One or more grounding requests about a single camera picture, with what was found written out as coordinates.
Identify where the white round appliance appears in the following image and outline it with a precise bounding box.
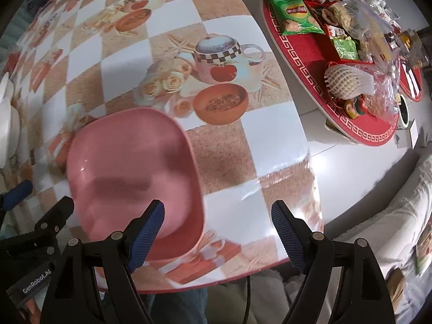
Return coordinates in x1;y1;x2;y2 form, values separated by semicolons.
393;93;419;149

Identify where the small red round tray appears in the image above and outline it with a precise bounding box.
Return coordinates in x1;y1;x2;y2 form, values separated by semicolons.
398;64;424;102

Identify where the person's leg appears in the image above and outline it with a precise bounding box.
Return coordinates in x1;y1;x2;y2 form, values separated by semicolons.
142;287;210;324

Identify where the teal ribbed cushion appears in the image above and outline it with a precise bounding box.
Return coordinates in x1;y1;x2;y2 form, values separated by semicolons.
0;3;38;75

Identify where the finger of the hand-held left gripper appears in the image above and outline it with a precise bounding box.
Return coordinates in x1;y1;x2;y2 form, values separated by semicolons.
0;196;75;262
0;180;33;214

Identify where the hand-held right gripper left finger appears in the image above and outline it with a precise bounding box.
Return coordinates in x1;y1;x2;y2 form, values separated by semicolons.
40;200;166;324

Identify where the fruit in white foam net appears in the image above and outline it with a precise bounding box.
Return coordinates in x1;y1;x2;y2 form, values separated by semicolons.
323;62;375;100

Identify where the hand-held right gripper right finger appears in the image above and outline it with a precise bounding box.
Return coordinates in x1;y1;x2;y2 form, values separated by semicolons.
271;200;396;324

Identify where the pink bowl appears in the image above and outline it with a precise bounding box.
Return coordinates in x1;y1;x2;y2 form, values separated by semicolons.
66;107;205;262

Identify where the green chip bag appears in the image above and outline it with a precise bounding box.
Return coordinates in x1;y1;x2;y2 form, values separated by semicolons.
262;0;325;36

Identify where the printed checkered tablecloth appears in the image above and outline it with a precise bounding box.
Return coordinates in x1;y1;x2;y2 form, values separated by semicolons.
0;0;325;292

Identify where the clear plastic snack bag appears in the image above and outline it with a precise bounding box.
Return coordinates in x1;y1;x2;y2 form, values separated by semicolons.
349;0;402;65

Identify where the black cable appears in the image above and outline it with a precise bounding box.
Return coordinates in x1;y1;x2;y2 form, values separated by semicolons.
244;274;252;324

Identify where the white sofa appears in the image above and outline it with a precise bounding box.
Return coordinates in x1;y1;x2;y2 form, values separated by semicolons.
317;142;432;324

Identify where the green snack packet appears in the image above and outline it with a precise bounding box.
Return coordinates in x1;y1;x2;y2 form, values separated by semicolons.
332;37;359;62

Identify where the white plate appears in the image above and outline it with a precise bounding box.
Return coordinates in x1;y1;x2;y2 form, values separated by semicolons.
0;100;21;169

